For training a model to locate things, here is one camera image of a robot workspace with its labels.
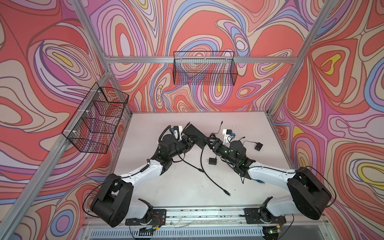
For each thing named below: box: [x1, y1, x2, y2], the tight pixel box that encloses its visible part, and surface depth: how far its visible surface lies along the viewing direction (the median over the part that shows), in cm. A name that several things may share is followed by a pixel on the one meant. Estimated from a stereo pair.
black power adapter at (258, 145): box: [243, 140, 264, 152], surface depth 100 cm
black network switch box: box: [183, 123, 207, 149], surface depth 79 cm
